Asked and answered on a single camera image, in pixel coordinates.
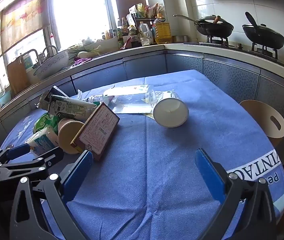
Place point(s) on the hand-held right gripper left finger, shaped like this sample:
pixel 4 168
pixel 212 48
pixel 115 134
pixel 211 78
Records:
pixel 78 175

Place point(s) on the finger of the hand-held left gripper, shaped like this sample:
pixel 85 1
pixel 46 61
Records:
pixel 19 151
pixel 45 158

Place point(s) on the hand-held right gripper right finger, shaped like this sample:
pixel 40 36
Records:
pixel 209 177

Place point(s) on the white teal tissue pack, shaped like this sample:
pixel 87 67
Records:
pixel 42 140

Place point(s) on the brown paper cup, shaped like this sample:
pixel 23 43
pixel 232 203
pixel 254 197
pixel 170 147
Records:
pixel 68 135

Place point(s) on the green patterned packet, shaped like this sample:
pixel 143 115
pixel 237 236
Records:
pixel 45 121

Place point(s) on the brown cardboard box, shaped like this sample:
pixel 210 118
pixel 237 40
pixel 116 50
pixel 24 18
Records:
pixel 97 130

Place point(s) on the wooden cutting board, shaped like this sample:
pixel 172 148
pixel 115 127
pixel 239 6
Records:
pixel 17 76

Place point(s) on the green white milk carton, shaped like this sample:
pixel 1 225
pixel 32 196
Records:
pixel 67 107

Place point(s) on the blue printed tablecloth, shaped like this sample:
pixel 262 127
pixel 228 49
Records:
pixel 157 155

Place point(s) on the dark opened carton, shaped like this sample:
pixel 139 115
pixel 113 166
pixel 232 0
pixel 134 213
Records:
pixel 48 96

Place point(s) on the teal box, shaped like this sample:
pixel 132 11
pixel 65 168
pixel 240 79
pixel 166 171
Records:
pixel 28 62

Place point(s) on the white paper cup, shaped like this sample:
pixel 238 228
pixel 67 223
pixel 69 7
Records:
pixel 169 112

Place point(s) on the square steel faucet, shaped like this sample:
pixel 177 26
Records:
pixel 33 53

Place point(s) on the round wooden stool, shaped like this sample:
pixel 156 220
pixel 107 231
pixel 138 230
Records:
pixel 267 120

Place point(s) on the clear flat plastic wrapper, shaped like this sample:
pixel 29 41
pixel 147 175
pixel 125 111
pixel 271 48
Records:
pixel 132 110

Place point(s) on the white enamel basin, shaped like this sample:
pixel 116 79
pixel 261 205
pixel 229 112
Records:
pixel 53 65

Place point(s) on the clear plastic bottle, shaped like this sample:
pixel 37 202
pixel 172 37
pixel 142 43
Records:
pixel 129 98

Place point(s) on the curved steel faucet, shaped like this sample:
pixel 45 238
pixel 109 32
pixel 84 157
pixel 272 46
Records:
pixel 49 48

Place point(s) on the purple cloth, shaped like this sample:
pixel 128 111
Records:
pixel 82 61

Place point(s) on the printed roller blind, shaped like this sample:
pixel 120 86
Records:
pixel 24 17

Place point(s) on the green onions and radish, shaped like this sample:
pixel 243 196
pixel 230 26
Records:
pixel 87 51

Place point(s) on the kitchen counter with cabinets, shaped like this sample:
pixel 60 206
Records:
pixel 144 65

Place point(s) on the gas stove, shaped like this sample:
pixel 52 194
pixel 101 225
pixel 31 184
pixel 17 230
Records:
pixel 232 46

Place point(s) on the dark sauce bottle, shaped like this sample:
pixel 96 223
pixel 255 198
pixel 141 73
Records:
pixel 120 40

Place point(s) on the red seasoning packet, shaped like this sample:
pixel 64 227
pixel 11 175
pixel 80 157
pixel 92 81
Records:
pixel 129 43

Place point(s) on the steel pot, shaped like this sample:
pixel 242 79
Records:
pixel 180 39

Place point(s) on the glass mug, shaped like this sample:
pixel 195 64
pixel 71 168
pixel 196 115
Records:
pixel 147 41

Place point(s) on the black wok with lid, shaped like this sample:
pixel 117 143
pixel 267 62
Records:
pixel 264 37

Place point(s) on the yellow cooking oil bottle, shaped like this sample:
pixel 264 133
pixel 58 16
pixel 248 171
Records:
pixel 162 32

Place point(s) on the clear jug with dark liquid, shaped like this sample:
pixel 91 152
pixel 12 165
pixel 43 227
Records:
pixel 144 30

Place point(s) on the pile of seasoning packets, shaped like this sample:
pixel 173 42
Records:
pixel 144 10

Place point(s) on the brown cardboard sheet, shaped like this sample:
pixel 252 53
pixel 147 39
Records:
pixel 129 0

